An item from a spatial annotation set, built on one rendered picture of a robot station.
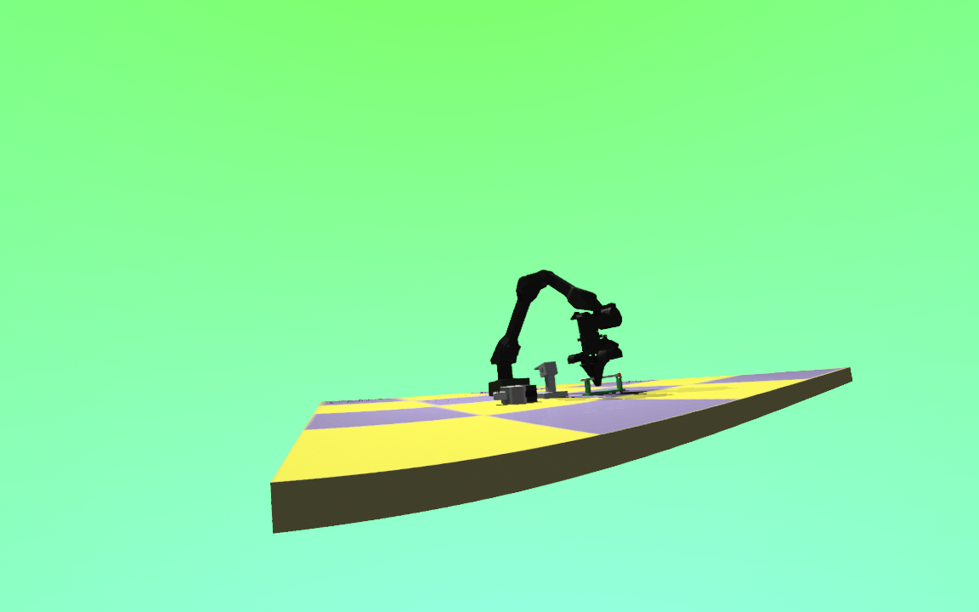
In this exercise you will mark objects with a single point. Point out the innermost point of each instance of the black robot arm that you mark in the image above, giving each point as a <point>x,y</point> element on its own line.
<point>528,288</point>

